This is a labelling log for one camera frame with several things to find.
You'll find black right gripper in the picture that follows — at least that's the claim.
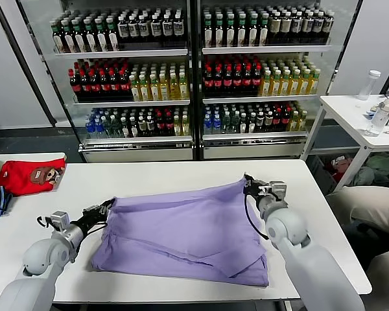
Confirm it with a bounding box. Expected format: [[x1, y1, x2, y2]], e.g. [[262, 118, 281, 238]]
[[243, 174, 274, 204]]

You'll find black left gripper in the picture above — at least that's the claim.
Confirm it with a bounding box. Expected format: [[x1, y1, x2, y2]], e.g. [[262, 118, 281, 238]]
[[71, 198, 116, 234]]

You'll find purple t-shirt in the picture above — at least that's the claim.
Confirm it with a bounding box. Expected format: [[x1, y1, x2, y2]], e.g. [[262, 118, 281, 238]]
[[90, 179, 270, 288]]

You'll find green clothes pile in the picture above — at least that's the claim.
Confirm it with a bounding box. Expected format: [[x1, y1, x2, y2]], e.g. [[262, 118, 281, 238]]
[[353, 152, 389, 189]]

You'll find glass beverage display cooler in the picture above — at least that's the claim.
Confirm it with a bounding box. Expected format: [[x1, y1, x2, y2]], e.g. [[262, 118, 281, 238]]
[[193, 0, 363, 161], [16, 0, 198, 163]]

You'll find white metal cooler shelf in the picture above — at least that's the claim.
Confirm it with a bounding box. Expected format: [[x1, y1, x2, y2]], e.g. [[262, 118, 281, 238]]
[[83, 134, 193, 144], [202, 130, 308, 141], [53, 48, 189, 59], [73, 98, 191, 106], [201, 44, 332, 54], [202, 93, 319, 104]]

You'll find dark plastic crate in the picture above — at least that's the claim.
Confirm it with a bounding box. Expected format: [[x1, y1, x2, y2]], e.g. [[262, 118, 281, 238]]
[[311, 155, 340, 195]]

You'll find red cartoon print t-shirt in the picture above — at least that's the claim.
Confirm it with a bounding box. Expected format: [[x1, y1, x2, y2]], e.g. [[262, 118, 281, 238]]
[[0, 157, 67, 197]]

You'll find red cloth heap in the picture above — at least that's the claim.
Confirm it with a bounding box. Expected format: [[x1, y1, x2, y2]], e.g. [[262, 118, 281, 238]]
[[324, 157, 354, 182]]

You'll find small white table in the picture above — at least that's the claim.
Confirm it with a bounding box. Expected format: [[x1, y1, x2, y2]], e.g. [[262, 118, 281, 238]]
[[0, 152, 67, 165]]

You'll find white side table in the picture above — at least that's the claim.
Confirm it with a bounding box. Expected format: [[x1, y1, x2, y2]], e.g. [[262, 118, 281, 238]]
[[300, 93, 389, 192]]

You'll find black chair seat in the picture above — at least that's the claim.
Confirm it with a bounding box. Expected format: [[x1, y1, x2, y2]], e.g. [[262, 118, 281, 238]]
[[342, 220, 389, 270]]

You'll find clear bottle white cap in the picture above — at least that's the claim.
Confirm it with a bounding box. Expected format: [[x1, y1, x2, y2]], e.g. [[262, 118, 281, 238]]
[[359, 70, 382, 101]]

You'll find dark bottle beige label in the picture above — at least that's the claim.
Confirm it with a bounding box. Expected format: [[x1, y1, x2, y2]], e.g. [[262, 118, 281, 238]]
[[279, 11, 292, 45], [268, 11, 281, 45]]

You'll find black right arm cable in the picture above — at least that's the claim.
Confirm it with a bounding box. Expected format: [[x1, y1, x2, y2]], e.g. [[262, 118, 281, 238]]
[[244, 190, 270, 240]]

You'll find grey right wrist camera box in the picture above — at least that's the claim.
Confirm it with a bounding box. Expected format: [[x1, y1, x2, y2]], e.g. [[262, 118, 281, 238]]
[[268, 181, 288, 203]]

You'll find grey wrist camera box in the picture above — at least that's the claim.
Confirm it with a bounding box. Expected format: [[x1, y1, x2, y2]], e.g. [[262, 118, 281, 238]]
[[268, 181, 288, 203], [50, 211, 69, 233]]

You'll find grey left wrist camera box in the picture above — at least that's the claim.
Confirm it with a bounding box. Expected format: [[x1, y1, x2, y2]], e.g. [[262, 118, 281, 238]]
[[50, 211, 69, 233]]

